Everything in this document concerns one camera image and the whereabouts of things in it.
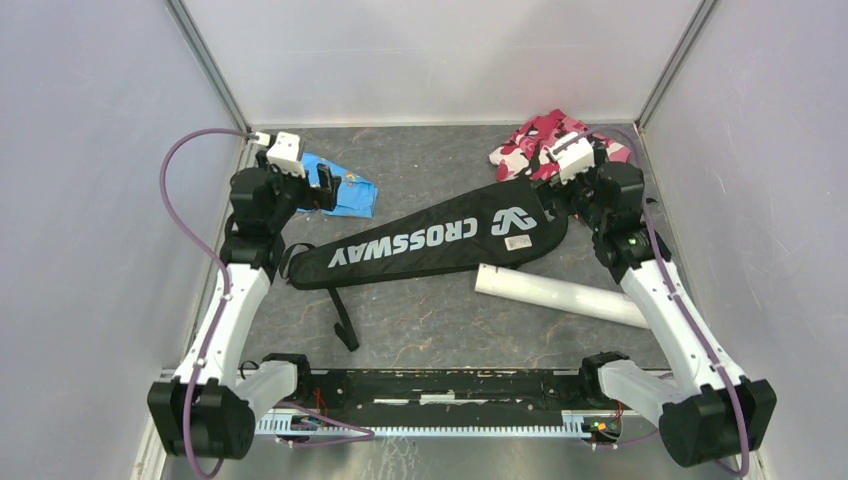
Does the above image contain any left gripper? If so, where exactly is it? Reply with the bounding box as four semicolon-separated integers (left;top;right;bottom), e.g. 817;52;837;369
256;151;340;231

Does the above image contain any black racket bag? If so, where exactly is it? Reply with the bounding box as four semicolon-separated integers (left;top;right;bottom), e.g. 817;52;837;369
279;180;569;351

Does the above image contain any white shuttlecock tube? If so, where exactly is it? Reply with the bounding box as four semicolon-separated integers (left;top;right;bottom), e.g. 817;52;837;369
475;264;650;330

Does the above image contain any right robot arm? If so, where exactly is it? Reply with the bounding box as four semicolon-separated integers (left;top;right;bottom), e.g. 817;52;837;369
536;162;777;477

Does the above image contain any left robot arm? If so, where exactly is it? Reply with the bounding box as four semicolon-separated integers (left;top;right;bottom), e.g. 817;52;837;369
147;163;342;459

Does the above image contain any blue cloth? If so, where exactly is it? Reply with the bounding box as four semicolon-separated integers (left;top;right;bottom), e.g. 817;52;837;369
302;153;378;219

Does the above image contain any pink camouflage bag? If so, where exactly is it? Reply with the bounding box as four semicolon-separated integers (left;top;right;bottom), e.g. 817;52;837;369
489;109;631;182

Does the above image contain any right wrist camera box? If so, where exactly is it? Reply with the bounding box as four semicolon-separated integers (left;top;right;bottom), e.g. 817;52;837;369
548;132;595;185

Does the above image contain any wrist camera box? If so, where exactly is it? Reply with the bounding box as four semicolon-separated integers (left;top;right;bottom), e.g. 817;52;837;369
548;132;595;185
266;132;307;179

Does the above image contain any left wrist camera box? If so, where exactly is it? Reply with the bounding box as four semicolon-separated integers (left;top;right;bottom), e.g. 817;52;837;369
266;132;307;179

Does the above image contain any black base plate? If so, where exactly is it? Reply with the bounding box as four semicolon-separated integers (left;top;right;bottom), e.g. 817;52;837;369
294;369;619;428

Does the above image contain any white slotted cable duct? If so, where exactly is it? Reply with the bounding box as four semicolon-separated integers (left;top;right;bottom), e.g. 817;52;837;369
255;409;591;440

